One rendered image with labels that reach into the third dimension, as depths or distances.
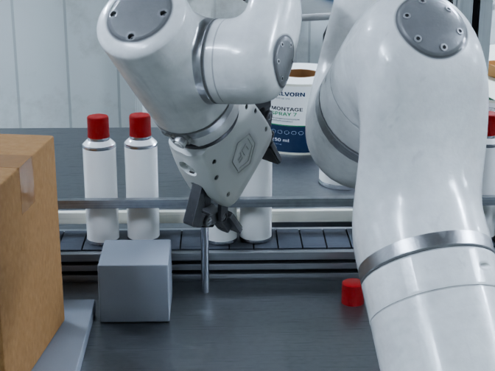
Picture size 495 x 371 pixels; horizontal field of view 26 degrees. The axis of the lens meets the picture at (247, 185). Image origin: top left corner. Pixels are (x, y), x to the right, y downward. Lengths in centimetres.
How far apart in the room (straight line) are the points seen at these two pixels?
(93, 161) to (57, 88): 316
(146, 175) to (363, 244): 78
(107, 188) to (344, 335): 44
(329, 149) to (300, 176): 100
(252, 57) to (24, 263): 53
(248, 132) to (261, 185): 58
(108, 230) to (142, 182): 9
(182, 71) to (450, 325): 31
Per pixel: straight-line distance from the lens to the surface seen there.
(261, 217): 168
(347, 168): 103
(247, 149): 110
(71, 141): 245
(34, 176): 137
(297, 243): 170
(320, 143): 103
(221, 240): 169
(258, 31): 93
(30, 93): 481
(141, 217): 169
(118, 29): 93
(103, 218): 169
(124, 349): 149
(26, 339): 138
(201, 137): 102
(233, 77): 92
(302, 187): 196
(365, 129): 92
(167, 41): 91
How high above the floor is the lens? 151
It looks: 19 degrees down
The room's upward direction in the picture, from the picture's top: straight up
